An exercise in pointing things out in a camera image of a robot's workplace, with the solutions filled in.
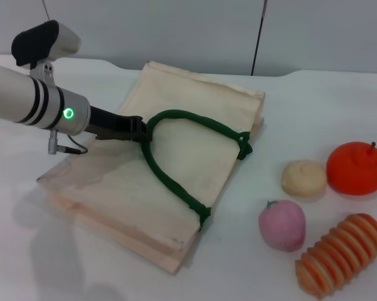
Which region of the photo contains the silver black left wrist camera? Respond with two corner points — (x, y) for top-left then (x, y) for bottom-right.
(11, 20), (82, 85)

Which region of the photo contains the grey left wrist cable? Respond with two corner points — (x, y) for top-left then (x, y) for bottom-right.
(48, 129), (88, 155)

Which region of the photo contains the pink toy peach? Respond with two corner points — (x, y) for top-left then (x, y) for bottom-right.
(258, 199), (307, 251)

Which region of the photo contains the cream handbag with green handles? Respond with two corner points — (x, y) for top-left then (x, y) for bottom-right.
(37, 61), (267, 277)

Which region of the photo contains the orange striped toy bread loaf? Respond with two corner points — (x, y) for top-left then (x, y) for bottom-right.
(294, 213), (377, 298)

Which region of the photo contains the orange toy fruit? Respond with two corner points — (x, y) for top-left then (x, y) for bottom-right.
(326, 141), (377, 196)

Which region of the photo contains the beige toy bun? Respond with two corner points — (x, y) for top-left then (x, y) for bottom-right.
(281, 159), (328, 197)

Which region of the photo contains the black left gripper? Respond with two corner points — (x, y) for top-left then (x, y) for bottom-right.
(87, 105), (154, 142)

